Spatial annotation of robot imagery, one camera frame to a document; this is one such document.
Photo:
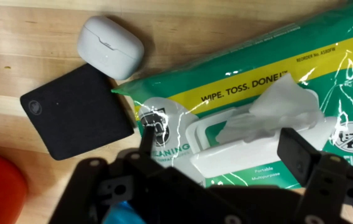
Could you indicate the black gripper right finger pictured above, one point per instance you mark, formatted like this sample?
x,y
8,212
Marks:
x,y
299,156

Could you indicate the green pack of wipes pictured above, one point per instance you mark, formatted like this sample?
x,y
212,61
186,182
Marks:
x,y
268,82

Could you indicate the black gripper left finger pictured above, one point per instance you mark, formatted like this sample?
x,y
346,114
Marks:
x,y
147,143

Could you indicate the black flat wallet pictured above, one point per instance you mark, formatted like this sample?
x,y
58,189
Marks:
x,y
78,112

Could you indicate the white earbud case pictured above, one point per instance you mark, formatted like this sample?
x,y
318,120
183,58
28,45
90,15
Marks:
x,y
110,48

